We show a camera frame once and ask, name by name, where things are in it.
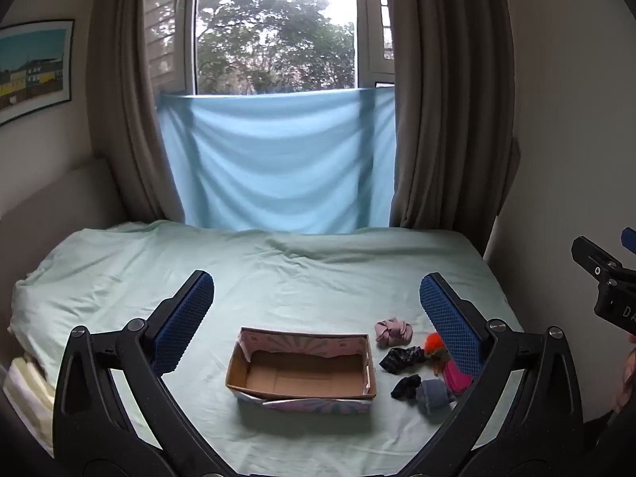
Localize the folded white yellow bedding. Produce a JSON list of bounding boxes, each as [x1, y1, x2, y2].
[[2, 352, 56, 458]]

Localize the light green bed sheet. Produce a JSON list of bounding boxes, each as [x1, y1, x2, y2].
[[9, 219, 525, 476]]

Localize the framed wall poster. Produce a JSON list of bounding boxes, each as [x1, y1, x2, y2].
[[0, 19, 76, 128]]

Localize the beige headboard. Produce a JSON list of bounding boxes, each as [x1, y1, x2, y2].
[[0, 156, 126, 279]]

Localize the grey blue sock bundle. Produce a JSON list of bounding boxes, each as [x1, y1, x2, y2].
[[415, 378, 456, 415]]

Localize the dark patterned sock bundle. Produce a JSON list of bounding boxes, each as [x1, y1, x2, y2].
[[379, 347, 427, 375]]

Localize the brown curtain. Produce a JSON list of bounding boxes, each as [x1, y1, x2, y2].
[[388, 0, 520, 229], [85, 0, 187, 224]]

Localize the pink cloth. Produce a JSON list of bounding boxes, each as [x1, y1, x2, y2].
[[374, 316, 415, 349]]

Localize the orange fluffy sock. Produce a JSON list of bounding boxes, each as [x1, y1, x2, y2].
[[424, 332, 450, 376]]

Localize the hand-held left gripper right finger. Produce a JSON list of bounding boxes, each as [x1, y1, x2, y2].
[[401, 271, 585, 477]]

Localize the light blue hanging cloth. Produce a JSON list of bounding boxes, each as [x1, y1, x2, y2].
[[157, 87, 397, 234]]

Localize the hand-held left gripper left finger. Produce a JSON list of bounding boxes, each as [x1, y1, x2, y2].
[[52, 270, 234, 477]]

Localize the bright pink soft item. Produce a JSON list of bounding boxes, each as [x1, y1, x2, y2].
[[442, 359, 474, 396]]

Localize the black sock bundle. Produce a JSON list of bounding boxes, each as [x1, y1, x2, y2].
[[390, 376, 422, 400]]

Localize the window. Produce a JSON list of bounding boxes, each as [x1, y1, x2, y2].
[[143, 0, 398, 96]]

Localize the printed cardboard box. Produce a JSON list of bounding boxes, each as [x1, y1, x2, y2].
[[225, 327, 378, 414]]

